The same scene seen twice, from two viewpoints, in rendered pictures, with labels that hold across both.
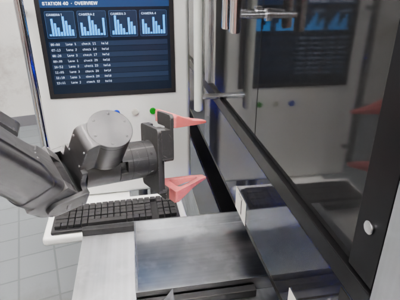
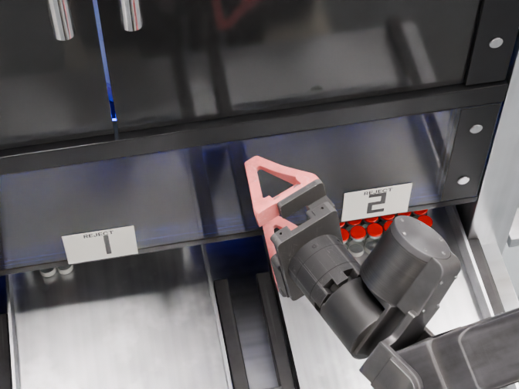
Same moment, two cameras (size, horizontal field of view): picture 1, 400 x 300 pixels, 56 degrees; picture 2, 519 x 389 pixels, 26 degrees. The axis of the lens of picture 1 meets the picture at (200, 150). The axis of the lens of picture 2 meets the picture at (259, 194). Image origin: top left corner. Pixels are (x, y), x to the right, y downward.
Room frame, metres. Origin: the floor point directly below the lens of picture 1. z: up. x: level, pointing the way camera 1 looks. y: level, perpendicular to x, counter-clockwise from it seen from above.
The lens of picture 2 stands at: (0.58, 0.64, 2.15)
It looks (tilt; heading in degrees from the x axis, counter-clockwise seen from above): 54 degrees down; 269
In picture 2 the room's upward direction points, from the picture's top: straight up
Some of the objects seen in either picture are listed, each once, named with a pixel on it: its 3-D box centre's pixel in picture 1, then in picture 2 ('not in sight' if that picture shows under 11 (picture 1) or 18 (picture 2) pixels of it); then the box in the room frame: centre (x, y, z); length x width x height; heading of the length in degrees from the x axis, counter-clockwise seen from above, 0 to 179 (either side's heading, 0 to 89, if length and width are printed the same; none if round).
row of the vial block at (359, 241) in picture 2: not in sight; (364, 240); (0.43, -0.18, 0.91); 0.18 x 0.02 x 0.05; 10
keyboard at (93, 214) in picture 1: (117, 212); not in sight; (1.04, 0.27, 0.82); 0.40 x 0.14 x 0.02; 102
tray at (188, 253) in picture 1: (203, 250); (119, 358); (0.75, -0.01, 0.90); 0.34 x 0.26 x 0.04; 100
